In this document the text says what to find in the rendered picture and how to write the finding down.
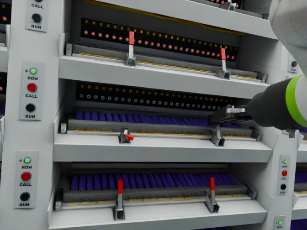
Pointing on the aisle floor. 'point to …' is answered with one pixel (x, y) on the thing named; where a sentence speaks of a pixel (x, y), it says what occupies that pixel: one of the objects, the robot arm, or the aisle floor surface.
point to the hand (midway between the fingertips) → (218, 119)
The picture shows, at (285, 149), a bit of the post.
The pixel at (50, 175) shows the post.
